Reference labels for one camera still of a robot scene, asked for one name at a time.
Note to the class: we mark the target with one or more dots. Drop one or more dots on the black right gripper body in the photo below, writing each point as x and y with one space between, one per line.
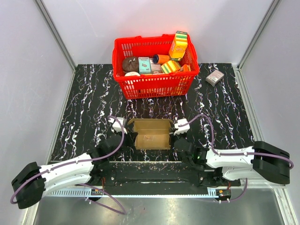
180 137

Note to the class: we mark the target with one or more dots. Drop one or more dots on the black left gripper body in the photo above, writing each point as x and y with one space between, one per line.
128 142

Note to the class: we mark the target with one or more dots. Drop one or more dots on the small clear plastic packet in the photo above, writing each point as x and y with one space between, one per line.
148 138

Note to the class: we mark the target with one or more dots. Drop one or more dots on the brown cardboard box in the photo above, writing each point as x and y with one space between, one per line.
159 128

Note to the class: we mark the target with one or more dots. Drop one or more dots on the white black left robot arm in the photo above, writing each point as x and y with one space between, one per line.
34 182

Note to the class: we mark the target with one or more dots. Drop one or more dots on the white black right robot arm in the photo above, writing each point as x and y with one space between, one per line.
262 160

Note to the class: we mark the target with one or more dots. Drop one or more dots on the teal small carton box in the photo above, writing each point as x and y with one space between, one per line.
144 65

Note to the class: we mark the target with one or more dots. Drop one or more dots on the pink small food box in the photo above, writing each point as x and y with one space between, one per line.
155 68

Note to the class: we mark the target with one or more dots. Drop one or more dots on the tall orange sponge box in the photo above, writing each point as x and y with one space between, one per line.
178 46

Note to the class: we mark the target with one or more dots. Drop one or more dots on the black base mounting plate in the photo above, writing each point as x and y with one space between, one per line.
113 173

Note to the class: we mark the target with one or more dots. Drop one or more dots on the red plastic shopping basket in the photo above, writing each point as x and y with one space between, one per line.
152 85

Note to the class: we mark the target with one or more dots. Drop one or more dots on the white round lid container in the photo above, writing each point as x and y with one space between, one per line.
132 74

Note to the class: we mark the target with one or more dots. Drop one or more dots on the white wrapped tissue pack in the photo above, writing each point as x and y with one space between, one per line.
214 77

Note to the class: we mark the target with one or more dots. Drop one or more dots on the brown round chocolate cake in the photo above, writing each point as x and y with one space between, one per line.
130 64

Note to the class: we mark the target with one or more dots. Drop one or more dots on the orange snack packet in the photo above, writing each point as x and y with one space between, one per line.
185 68

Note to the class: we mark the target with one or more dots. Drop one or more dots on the yellow green sponge pack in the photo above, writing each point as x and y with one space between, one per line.
170 67

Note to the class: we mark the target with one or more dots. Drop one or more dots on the orange cylindrical can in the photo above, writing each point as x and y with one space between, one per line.
160 59

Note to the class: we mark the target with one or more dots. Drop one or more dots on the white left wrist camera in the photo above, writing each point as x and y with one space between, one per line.
118 124

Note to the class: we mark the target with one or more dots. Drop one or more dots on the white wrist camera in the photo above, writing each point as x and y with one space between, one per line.
118 124
181 126

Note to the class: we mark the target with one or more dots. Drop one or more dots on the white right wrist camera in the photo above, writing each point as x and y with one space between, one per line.
181 126

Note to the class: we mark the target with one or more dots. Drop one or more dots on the aluminium frame rail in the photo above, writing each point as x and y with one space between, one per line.
147 190

